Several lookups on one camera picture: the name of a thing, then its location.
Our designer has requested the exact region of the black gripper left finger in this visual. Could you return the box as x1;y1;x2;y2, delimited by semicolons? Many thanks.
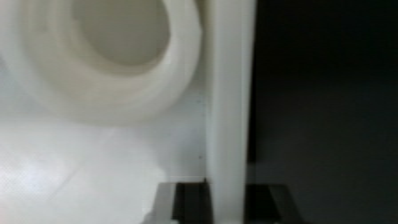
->
140;181;212;224

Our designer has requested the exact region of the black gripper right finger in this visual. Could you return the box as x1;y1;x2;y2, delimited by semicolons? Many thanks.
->
245;184;304;224

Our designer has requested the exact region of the white square tabletop part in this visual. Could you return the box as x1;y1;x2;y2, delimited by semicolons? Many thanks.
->
0;0;256;224

